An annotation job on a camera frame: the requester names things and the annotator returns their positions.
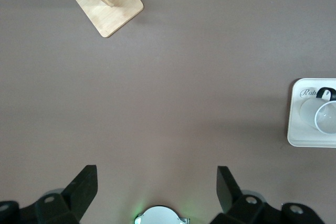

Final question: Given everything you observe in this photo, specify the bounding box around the white smiley cup black handle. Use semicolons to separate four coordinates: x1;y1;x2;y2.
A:
299;87;336;136

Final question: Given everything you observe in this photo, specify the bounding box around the wooden mug stand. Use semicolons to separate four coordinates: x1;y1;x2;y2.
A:
46;0;144;38

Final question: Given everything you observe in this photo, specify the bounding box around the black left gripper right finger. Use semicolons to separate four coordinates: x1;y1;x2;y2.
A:
209;165;331;224

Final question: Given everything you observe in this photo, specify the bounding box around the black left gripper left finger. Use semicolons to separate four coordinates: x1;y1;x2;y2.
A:
0;165;98;224

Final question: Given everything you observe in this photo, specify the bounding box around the cream tray with bear print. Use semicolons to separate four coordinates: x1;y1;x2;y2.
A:
286;78;336;148

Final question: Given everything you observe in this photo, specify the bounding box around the brown table mat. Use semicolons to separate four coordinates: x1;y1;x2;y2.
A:
0;0;336;224

